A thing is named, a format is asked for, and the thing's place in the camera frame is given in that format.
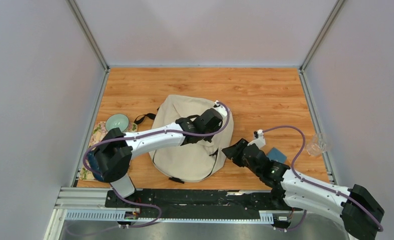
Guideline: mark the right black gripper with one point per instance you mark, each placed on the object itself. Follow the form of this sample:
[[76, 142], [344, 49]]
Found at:
[[234, 152]]

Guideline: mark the beige canvas backpack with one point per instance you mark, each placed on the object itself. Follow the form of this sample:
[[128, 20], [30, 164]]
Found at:
[[191, 162]]

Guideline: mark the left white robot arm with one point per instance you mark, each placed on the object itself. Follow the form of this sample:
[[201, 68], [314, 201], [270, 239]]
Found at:
[[114, 154]]

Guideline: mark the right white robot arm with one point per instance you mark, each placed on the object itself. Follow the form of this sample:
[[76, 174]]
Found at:
[[354, 208]]

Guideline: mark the blue leather wallet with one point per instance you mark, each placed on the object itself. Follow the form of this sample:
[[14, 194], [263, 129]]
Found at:
[[276, 155]]

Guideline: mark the clear plastic cup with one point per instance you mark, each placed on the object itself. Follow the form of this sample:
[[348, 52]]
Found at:
[[319, 144]]

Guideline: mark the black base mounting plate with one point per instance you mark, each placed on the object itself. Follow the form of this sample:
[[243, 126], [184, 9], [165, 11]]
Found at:
[[199, 204]]

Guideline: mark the light green ceramic bowl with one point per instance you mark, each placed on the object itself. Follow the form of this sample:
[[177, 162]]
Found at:
[[118, 120]]

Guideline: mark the floral rectangular tray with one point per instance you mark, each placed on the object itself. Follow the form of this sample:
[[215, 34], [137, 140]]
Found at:
[[98, 134]]

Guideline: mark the dark blue leaf plate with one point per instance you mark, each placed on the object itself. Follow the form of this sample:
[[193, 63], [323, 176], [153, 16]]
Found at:
[[92, 162]]

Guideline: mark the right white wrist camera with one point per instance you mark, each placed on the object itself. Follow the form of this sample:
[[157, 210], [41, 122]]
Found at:
[[258, 139]]

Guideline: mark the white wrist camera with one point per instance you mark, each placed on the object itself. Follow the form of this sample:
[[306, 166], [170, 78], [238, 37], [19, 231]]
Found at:
[[221, 108], [258, 139]]

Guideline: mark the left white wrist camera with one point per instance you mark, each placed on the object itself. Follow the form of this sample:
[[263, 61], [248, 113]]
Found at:
[[221, 108]]

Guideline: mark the aluminium frame rail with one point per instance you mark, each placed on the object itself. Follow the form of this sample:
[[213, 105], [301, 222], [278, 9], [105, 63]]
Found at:
[[89, 204]]

